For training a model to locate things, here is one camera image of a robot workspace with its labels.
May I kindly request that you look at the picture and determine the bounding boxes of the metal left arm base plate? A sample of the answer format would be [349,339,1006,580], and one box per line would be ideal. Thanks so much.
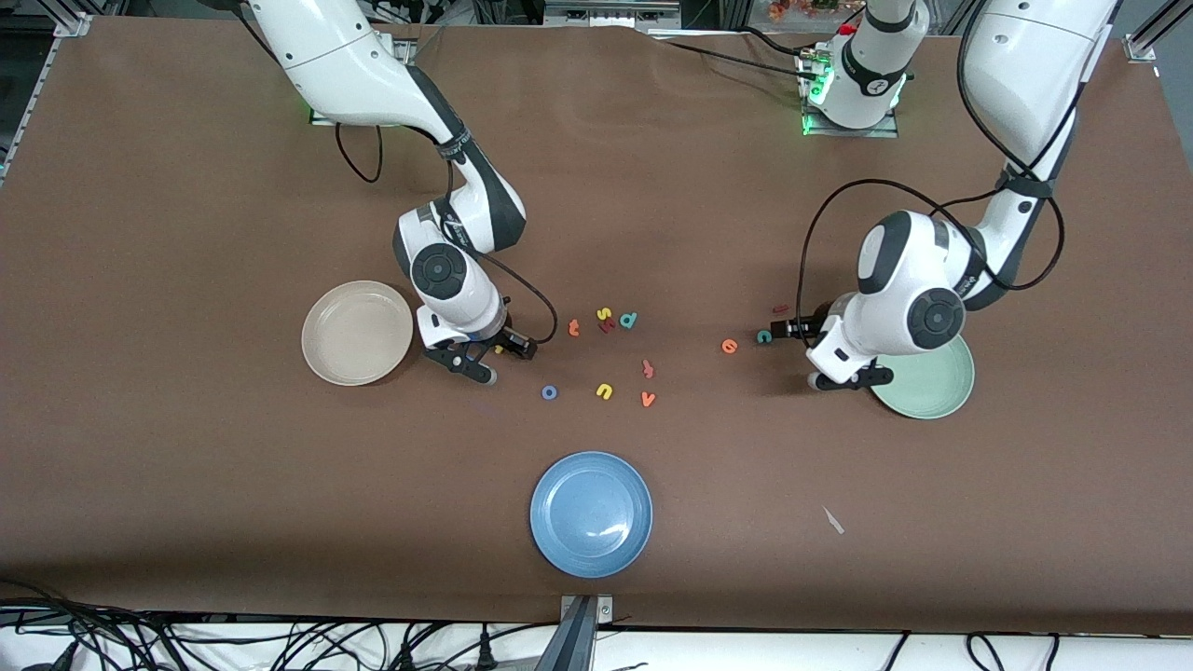
[800,47,900,139]

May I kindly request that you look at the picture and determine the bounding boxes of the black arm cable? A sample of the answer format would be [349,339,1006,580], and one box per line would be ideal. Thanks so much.
[797,0,1119,350]
[334,121,560,348]

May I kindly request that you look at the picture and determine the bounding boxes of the orange decorative items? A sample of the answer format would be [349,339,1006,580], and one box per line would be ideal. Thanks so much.
[766,0,843,21]

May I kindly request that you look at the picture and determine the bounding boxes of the brown table cover mat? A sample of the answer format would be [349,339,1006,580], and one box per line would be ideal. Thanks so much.
[0,14,1193,637]

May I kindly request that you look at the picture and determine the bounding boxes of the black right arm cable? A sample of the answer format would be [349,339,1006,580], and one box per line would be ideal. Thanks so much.
[334,121,560,348]

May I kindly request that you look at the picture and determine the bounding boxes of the blue round plate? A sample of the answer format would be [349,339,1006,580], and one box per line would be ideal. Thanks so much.
[529,451,653,579]

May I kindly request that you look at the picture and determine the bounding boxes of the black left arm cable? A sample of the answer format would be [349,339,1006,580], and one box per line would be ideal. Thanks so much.
[797,0,1119,350]

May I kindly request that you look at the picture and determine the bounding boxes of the grey camera stand bracket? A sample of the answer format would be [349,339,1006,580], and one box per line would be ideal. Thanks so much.
[536,594,616,671]

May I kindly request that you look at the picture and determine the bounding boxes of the silver metal equipment rack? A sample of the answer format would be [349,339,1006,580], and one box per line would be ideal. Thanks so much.
[543,0,683,29]

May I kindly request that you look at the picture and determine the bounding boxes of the light green round plate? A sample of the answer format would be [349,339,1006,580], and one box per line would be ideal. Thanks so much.
[867,335,976,420]

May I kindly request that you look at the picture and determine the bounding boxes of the beige round plate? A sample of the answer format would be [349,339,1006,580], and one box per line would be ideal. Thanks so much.
[301,281,415,387]

